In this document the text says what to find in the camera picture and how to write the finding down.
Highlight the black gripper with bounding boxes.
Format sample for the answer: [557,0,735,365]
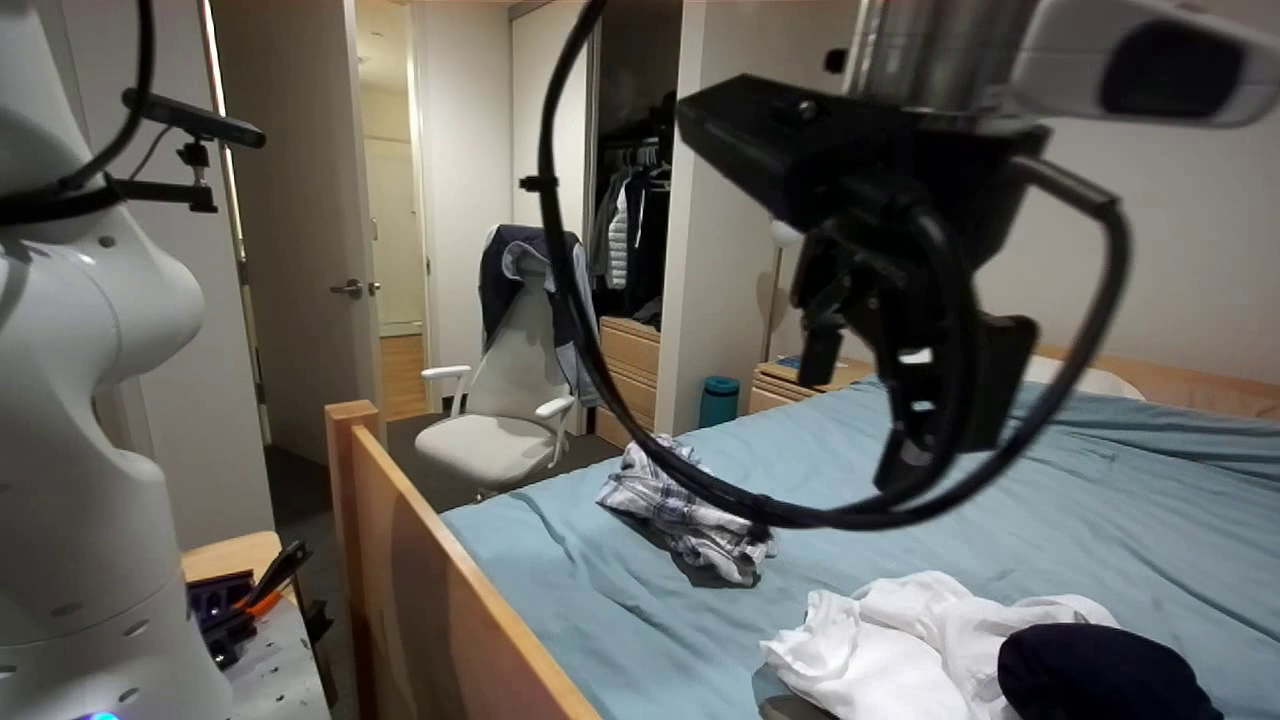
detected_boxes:
[787,197,1044,505]

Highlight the navy blue garment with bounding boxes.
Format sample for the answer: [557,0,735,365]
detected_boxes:
[994,621,1228,720]

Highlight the plaid checkered garment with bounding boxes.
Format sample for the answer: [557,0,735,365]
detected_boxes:
[591,435,774,592]

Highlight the white garment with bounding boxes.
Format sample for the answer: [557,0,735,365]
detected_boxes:
[759,567,1126,720]

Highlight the clothes hanging in closet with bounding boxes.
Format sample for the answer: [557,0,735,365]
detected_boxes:
[588,129,672,331]

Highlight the teal bottle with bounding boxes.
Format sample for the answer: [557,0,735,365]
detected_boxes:
[697,373,744,431]

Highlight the white closet door panel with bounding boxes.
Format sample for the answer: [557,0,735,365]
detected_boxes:
[650,0,873,441]

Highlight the white pillow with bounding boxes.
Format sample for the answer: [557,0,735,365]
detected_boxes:
[1019,346,1151,407]

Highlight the wooden drawer cabinet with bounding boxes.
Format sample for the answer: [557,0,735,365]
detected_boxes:
[597,313,664,431]

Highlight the light blue bed sheet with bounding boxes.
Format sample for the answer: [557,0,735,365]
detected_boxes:
[434,376,1280,720]

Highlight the dark jacket on chair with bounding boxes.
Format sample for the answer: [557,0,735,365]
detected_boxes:
[475,218,598,412]

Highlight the white office chair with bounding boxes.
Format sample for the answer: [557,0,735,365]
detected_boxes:
[412,271,583,490]

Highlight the wooden bed with blue sheet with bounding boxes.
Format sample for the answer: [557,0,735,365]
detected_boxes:
[321,338,1280,720]

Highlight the white room door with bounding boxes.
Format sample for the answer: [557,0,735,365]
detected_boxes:
[208,0,383,467]

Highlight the orange black hand tool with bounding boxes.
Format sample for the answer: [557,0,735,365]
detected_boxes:
[219,537,321,630]

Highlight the wooden edged robot table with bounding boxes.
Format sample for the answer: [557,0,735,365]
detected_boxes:
[175,527,335,720]

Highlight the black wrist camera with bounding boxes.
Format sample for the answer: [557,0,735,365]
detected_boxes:
[672,71,1060,239]

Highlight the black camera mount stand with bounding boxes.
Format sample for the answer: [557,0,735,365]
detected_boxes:
[0,83,272,226]

